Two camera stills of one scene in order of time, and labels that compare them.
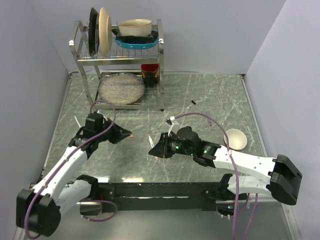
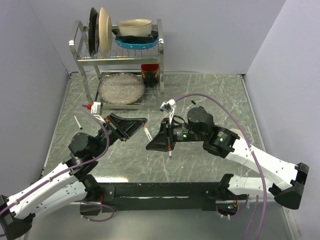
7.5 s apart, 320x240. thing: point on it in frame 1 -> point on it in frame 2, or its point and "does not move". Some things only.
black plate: x=93 y=31 does not move
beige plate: x=105 y=31 does not move
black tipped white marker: x=79 y=124 does not move
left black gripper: x=119 y=133 -> x=128 y=127
